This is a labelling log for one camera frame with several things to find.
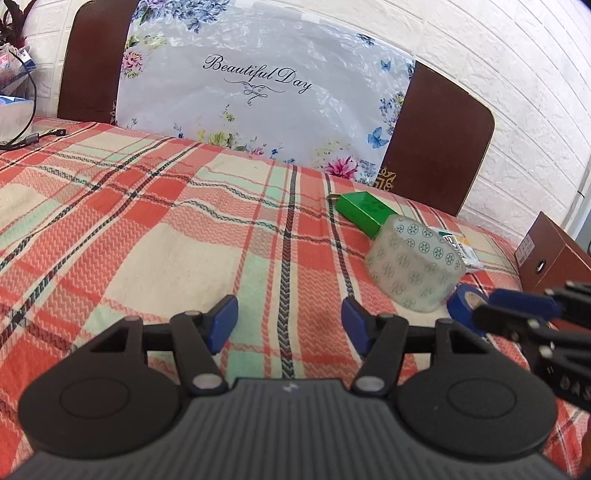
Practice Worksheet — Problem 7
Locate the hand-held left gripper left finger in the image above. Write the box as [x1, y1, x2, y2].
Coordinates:
[90, 295, 239, 396]

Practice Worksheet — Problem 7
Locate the plaid blanket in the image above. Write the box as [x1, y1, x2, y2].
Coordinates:
[0, 115, 591, 480]

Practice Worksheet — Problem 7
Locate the green cardboard box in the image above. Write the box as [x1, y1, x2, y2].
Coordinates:
[335, 191, 402, 239]

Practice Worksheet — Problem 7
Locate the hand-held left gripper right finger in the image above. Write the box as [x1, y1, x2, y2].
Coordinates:
[341, 296, 493, 396]

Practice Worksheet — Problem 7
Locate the dark red plant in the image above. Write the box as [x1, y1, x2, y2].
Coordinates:
[0, 0, 35, 49]

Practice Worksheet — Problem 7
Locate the brown wooden headboard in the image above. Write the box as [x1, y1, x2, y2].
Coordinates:
[58, 0, 496, 219]

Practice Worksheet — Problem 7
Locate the floral plastic bag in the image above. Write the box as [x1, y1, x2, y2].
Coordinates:
[113, 0, 417, 182]

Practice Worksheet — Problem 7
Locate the brown cardboard box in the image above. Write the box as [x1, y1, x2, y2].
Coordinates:
[514, 211, 591, 297]

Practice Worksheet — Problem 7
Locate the white printed bag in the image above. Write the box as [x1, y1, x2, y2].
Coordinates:
[0, 44, 34, 89]

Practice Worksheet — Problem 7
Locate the clear patterned tape roll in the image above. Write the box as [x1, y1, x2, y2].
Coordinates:
[365, 213, 467, 313]

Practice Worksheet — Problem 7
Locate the blue tape roll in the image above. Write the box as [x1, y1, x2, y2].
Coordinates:
[446, 283, 496, 337]

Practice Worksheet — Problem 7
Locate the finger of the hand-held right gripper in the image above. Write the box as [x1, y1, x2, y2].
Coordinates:
[473, 305, 536, 342]
[488, 288, 563, 320]

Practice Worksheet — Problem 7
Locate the green white snack packet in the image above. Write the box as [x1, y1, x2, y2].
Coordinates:
[436, 228, 484, 274]

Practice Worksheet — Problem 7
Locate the black looped cable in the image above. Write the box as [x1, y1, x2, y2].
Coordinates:
[8, 46, 40, 139]

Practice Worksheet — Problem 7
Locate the blue white object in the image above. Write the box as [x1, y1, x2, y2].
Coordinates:
[0, 95, 37, 145]

